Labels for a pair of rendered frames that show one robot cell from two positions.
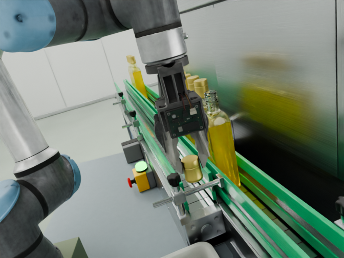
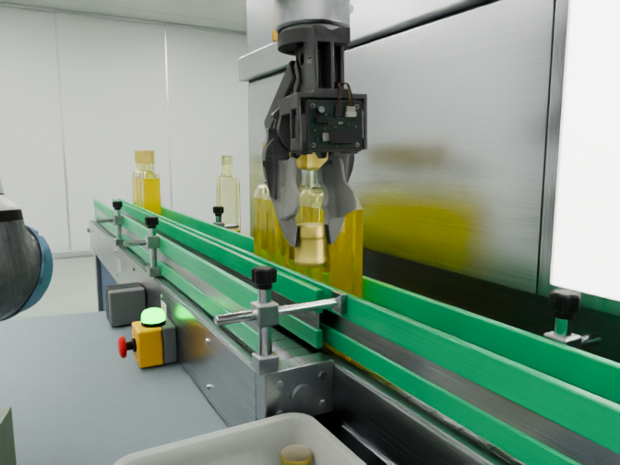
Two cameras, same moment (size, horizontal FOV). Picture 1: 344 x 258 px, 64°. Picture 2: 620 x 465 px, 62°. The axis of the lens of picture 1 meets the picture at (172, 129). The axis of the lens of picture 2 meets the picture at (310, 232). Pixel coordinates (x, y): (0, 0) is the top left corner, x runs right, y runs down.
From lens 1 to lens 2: 0.24 m
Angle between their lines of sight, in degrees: 21
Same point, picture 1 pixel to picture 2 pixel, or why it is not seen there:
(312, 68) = (509, 119)
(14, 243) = not seen: outside the picture
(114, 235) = (81, 432)
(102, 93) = not seen: hidden behind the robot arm
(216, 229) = (317, 399)
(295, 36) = (487, 75)
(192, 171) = (314, 243)
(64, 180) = (21, 266)
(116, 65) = (83, 198)
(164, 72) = (321, 34)
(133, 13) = not seen: outside the picture
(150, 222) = (165, 413)
